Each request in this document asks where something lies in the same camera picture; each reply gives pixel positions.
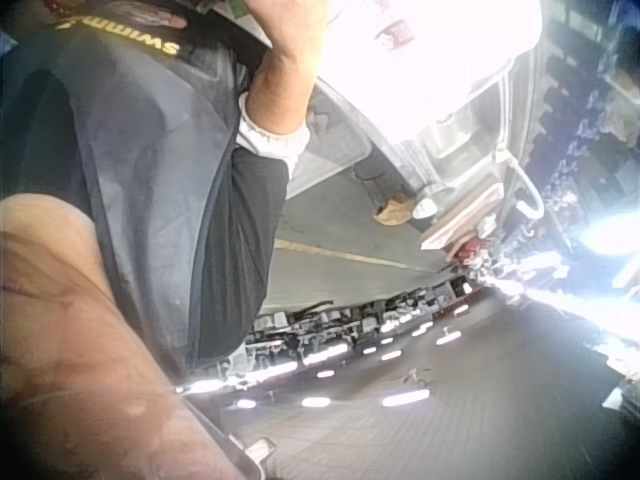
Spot person's right hand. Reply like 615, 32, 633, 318
245, 0, 337, 57

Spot pink patterned pouch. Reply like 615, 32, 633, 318
142, 0, 189, 32

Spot metal pot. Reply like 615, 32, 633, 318
423, 113, 472, 157

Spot brown bread piece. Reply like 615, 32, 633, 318
374, 197, 415, 226

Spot small white cup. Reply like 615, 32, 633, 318
411, 196, 439, 221

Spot white curved hook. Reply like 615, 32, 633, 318
494, 149, 546, 222

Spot distant shop shelves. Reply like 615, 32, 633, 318
239, 277, 484, 374

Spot shelf of dark goods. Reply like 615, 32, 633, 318
514, 0, 640, 231

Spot row of ceiling lights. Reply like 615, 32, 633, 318
174, 319, 464, 409

